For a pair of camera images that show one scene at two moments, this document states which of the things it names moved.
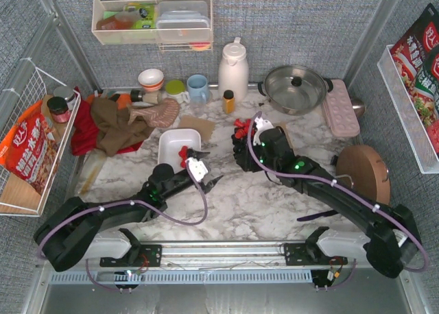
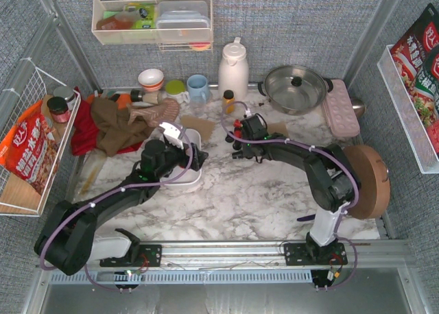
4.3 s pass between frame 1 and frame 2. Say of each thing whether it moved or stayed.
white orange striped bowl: stayed
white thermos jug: stayed
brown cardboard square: stayed
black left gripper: moved
